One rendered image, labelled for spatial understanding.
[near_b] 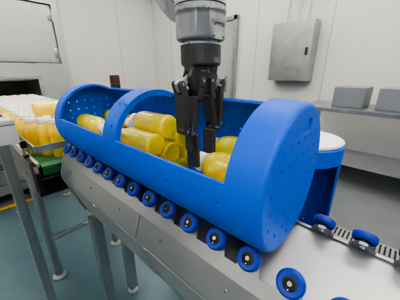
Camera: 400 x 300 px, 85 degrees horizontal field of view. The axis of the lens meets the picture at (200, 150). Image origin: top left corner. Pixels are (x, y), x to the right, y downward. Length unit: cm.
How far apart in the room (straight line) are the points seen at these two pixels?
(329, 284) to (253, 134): 31
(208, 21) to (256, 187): 27
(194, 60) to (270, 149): 20
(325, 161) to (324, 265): 43
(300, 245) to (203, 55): 44
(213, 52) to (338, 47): 342
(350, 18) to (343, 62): 52
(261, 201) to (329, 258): 27
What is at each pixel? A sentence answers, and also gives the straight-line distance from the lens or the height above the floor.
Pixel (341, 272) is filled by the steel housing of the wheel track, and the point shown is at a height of 93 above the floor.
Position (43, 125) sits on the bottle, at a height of 105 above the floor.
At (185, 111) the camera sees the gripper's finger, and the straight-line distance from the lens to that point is 40.
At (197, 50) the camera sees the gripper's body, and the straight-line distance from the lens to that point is 41.
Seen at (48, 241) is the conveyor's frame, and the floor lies 31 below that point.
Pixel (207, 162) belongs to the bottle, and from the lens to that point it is 44.
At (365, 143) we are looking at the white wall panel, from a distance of 379.
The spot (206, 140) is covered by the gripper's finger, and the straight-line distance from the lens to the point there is 48.
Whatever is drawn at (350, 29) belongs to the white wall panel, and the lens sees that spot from 378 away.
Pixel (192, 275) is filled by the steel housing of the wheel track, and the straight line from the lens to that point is 55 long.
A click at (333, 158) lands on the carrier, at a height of 100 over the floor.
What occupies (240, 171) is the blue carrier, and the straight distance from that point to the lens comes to 33.
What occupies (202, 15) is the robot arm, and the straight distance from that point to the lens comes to 41.
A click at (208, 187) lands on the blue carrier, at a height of 110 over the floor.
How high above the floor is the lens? 128
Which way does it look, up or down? 20 degrees down
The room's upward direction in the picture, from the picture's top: straight up
